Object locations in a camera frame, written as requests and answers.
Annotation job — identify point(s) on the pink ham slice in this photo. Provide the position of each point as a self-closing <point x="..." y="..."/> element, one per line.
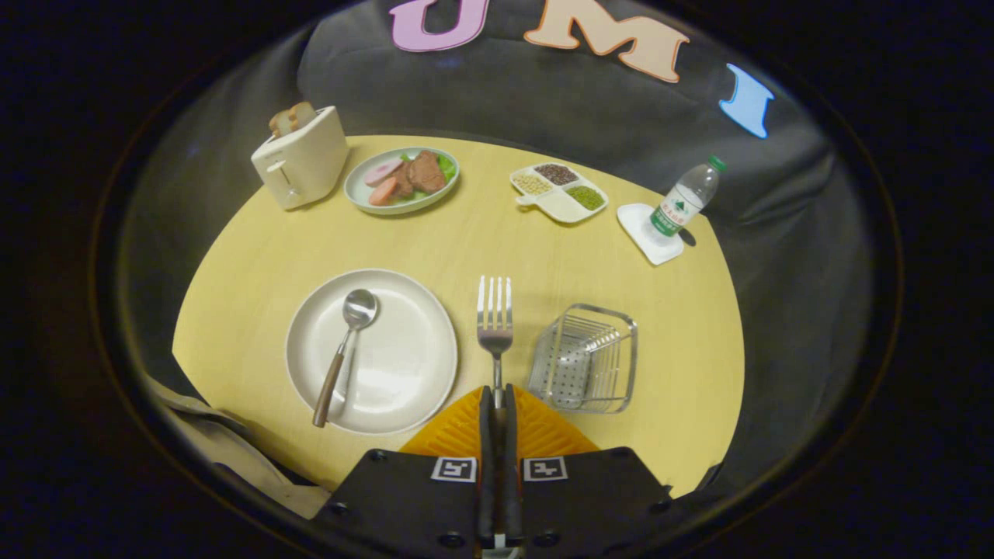
<point x="382" y="172"/>

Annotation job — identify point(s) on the large brown meat piece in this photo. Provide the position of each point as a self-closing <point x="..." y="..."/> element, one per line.
<point x="427" y="172"/>

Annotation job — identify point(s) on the small black disc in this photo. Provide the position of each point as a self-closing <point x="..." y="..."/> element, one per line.
<point x="687" y="237"/>

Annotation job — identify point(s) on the cream toaster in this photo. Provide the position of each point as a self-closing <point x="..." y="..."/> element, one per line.
<point x="307" y="159"/>

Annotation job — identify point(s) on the pink sausage piece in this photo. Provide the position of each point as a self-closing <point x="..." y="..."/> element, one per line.
<point x="382" y="192"/>

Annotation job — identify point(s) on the green beans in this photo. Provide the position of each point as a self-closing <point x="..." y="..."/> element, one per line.
<point x="585" y="197"/>

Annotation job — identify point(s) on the white square coaster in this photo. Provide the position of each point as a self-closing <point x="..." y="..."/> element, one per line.
<point x="638" y="225"/>

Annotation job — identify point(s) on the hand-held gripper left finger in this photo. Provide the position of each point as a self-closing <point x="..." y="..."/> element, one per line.
<point x="411" y="505"/>

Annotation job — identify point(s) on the small brown meat piece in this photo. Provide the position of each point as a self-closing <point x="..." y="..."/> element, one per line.
<point x="403" y="180"/>

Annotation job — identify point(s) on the dark brown beans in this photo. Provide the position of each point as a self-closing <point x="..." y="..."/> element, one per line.
<point x="556" y="174"/>

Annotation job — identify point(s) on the white round plate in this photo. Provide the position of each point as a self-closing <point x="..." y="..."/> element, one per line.
<point x="404" y="357"/>

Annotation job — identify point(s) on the toasted bread slice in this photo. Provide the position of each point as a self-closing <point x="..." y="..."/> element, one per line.
<point x="279" y="124"/>
<point x="303" y="115"/>

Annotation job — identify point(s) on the clear cutlery drain basket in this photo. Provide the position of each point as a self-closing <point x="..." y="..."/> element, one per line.
<point x="582" y="365"/>

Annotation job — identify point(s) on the green lettuce leaf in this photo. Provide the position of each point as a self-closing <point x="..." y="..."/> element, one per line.
<point x="447" y="166"/>

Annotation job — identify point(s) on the clear green-capped water bottle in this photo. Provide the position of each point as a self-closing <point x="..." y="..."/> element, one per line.
<point x="683" y="202"/>

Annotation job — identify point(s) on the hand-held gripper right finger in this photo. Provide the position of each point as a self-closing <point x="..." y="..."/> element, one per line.
<point x="590" y="497"/>

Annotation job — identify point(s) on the yellow beans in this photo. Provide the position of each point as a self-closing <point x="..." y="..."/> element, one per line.
<point x="533" y="184"/>

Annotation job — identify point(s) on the beige cloth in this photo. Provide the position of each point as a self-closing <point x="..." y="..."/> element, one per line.
<point x="225" y="446"/>

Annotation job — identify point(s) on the pale green food plate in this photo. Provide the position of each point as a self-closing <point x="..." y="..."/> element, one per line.
<point x="356" y="192"/>

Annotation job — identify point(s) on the white divided dish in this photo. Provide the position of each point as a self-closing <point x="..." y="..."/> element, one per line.
<point x="559" y="206"/>

